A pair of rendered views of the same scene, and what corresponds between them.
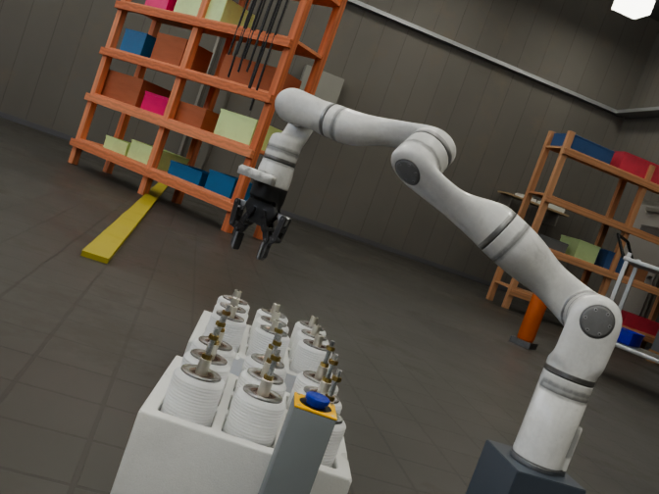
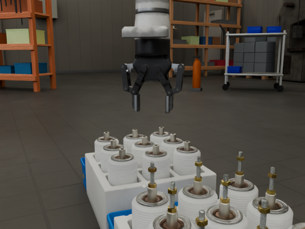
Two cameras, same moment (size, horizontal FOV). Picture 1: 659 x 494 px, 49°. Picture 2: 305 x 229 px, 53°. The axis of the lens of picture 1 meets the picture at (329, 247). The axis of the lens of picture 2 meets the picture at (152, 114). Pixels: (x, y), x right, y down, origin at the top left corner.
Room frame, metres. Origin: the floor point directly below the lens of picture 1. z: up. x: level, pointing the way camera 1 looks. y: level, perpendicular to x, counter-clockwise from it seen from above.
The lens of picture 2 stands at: (0.87, 0.33, 0.58)
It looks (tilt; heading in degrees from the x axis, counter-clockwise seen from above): 11 degrees down; 345
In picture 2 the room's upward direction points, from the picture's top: straight up
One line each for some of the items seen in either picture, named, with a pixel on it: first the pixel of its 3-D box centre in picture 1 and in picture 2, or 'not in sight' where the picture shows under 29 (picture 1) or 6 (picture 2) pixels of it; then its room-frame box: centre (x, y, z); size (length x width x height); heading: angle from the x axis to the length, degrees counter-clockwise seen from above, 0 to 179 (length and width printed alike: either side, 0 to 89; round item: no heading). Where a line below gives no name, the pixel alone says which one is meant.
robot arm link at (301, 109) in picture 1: (308, 112); not in sight; (1.49, 0.14, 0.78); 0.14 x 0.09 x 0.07; 59
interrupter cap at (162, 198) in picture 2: (215, 343); (152, 198); (1.52, 0.16, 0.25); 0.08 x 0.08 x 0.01
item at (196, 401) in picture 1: (184, 419); not in sight; (1.28, 0.14, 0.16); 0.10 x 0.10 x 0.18
